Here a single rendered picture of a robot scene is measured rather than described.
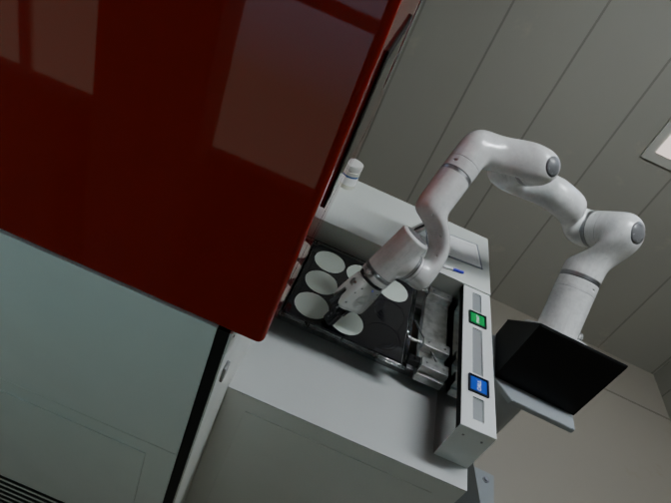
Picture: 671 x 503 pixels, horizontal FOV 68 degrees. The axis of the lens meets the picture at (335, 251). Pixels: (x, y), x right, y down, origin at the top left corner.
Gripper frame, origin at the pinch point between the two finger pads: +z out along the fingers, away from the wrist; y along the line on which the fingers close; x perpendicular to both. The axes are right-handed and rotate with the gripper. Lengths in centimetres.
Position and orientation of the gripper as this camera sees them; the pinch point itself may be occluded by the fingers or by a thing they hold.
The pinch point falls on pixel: (332, 316)
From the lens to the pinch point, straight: 134.1
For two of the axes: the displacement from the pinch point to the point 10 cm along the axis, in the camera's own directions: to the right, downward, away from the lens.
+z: -6.7, 6.8, 3.1
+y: 6.3, 3.0, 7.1
